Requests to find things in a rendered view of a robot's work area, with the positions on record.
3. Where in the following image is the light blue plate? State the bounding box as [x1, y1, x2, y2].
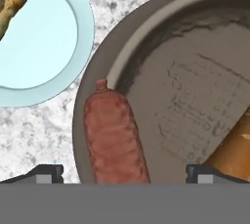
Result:
[0, 0, 96, 109]

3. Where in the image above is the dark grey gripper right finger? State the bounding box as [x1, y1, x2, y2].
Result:
[185, 163, 250, 185]

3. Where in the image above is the tan bun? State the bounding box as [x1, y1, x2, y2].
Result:
[0, 0, 29, 42]

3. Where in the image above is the red-brown sausage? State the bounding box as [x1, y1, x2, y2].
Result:
[83, 78, 151, 185]

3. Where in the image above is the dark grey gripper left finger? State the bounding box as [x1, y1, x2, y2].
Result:
[0, 163, 64, 185]

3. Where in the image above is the grey-brown bowl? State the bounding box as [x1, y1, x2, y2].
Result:
[71, 0, 250, 185]

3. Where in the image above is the golden brown bun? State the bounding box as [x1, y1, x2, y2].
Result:
[204, 106, 250, 182]

